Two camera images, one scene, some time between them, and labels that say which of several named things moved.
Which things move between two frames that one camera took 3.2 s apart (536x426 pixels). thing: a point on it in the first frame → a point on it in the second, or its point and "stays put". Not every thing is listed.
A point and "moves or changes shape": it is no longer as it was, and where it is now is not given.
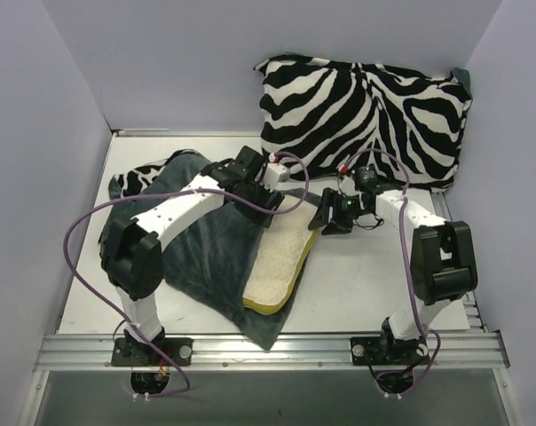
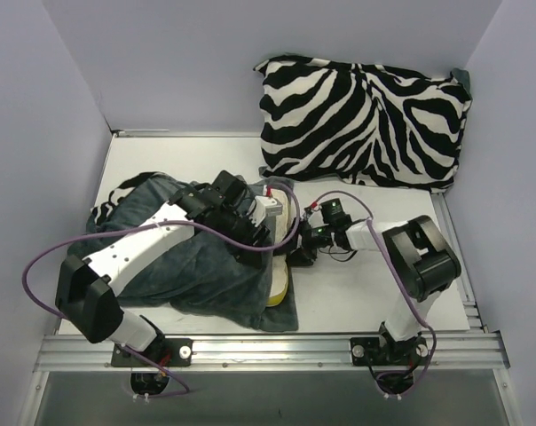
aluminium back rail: (145, 131) stays put
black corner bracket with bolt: (132, 352) stays put
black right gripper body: (335, 213) → (303, 241)
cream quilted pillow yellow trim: (279, 255) moves or changes shape
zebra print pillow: (330, 117) stays put
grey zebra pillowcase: (214, 256) moves or changes shape
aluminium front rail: (293, 351) stays put
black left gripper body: (257, 198) → (254, 240)
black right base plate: (382, 351) stays put
